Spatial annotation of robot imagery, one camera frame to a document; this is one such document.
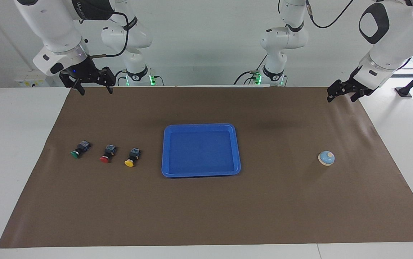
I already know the green push button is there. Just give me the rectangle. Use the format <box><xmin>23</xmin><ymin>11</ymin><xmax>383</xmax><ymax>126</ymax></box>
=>
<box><xmin>70</xmin><ymin>140</ymin><xmax>91</xmax><ymax>159</ymax></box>

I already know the light blue service bell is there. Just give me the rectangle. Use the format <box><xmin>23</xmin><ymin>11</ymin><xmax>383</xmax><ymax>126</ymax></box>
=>
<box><xmin>318</xmin><ymin>150</ymin><xmax>336</xmax><ymax>167</ymax></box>

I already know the red mushroom push button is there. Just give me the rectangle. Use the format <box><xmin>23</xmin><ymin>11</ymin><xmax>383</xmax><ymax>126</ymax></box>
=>
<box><xmin>99</xmin><ymin>144</ymin><xmax>117</xmax><ymax>164</ymax></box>

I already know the yellow mushroom push button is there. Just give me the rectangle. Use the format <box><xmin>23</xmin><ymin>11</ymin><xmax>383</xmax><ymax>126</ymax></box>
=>
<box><xmin>124</xmin><ymin>147</ymin><xmax>142</xmax><ymax>167</ymax></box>

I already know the blue plastic tray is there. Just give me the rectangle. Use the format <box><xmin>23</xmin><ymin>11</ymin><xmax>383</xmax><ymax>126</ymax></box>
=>
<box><xmin>161</xmin><ymin>123</ymin><xmax>242</xmax><ymax>178</ymax></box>

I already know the brown table mat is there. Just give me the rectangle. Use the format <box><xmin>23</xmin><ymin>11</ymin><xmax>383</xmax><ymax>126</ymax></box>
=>
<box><xmin>0</xmin><ymin>86</ymin><xmax>413</xmax><ymax>249</ymax></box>

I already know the white wall socket box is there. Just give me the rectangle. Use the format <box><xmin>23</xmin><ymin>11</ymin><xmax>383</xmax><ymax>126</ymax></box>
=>
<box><xmin>14</xmin><ymin>70</ymin><xmax>58</xmax><ymax>88</ymax></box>

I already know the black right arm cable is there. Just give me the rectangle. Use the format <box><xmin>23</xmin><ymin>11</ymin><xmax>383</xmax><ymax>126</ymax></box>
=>
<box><xmin>83</xmin><ymin>11</ymin><xmax>131</xmax><ymax>59</ymax></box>

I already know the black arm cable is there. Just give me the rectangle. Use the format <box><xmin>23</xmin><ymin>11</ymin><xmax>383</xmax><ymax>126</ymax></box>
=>
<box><xmin>83</xmin><ymin>11</ymin><xmax>131</xmax><ymax>59</ymax></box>
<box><xmin>305</xmin><ymin>0</ymin><xmax>355</xmax><ymax>29</ymax></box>

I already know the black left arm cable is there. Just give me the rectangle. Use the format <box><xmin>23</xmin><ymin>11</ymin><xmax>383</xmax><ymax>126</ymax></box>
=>
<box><xmin>305</xmin><ymin>0</ymin><xmax>355</xmax><ymax>29</ymax></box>

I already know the black base power cable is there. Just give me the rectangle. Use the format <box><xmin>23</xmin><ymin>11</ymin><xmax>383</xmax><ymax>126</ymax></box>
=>
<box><xmin>233</xmin><ymin>54</ymin><xmax>269</xmax><ymax>85</ymax></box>

